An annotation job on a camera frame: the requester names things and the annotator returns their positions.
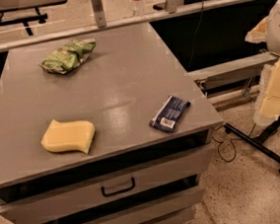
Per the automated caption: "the yellow sponge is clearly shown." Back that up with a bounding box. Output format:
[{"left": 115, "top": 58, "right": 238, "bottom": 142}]
[{"left": 40, "top": 119, "right": 96, "bottom": 154}]

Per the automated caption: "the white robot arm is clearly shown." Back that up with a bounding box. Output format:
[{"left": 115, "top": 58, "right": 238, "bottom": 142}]
[{"left": 245, "top": 0, "right": 280, "bottom": 126}]

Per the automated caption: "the blue rxbar wrapper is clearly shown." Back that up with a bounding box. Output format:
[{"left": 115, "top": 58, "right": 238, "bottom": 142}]
[{"left": 149, "top": 95, "right": 191, "bottom": 133}]

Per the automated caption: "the grey drawer cabinet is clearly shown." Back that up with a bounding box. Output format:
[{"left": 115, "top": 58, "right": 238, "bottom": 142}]
[{"left": 0, "top": 24, "right": 222, "bottom": 224}]

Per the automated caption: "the green chip bag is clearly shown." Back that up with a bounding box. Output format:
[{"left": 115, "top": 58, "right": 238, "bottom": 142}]
[{"left": 39, "top": 38, "right": 96, "bottom": 75}]

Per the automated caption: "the clear water bottle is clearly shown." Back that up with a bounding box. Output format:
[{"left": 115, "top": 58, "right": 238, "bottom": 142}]
[{"left": 131, "top": 0, "right": 144, "bottom": 17}]

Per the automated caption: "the black stand base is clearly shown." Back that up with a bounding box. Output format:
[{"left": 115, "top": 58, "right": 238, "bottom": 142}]
[{"left": 225, "top": 115, "right": 280, "bottom": 173}]

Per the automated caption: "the black background table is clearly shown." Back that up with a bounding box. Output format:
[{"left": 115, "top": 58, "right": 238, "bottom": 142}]
[{"left": 0, "top": 0, "right": 68, "bottom": 37}]

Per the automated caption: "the black drawer handle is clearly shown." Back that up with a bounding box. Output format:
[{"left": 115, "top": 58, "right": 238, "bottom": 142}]
[{"left": 101, "top": 178, "right": 136, "bottom": 197}]

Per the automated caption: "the black floor cable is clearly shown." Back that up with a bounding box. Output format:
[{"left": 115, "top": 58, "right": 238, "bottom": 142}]
[{"left": 211, "top": 120, "right": 261, "bottom": 164}]

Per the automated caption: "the metal railing frame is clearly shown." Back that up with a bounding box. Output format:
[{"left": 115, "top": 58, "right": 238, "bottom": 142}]
[{"left": 0, "top": 0, "right": 255, "bottom": 52}]

